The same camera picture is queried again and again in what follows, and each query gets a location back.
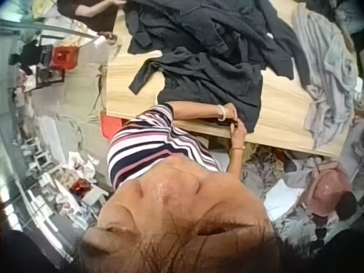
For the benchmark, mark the person's left hand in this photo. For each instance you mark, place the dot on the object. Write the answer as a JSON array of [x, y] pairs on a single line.
[[231, 111]]

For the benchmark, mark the person's right hand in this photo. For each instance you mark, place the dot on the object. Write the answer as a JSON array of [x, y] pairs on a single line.
[[238, 135]]

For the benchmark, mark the small dark object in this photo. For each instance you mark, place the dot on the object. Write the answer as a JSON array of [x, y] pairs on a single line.
[[226, 123]]

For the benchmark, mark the black fleece robe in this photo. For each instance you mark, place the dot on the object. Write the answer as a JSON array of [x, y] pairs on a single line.
[[210, 85]]

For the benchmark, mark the heap of clothes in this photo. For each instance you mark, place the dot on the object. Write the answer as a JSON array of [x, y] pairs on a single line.
[[264, 170]]

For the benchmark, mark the large black garment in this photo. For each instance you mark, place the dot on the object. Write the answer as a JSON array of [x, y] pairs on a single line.
[[204, 25]]

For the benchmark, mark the light grey garment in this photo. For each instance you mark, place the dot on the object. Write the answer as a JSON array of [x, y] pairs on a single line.
[[327, 74]]

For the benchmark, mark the pink cap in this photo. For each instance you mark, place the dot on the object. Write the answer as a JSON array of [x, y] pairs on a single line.
[[327, 190]]

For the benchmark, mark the red plastic bin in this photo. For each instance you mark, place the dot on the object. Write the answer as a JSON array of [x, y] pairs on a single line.
[[109, 126]]

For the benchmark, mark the blue grey garment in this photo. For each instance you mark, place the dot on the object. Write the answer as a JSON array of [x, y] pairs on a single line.
[[348, 22]]

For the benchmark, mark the crumpled white plastic bag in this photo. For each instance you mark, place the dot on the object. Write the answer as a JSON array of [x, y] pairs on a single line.
[[81, 166]]

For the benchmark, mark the red plastic crate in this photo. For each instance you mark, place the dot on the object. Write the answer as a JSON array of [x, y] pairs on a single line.
[[63, 57]]

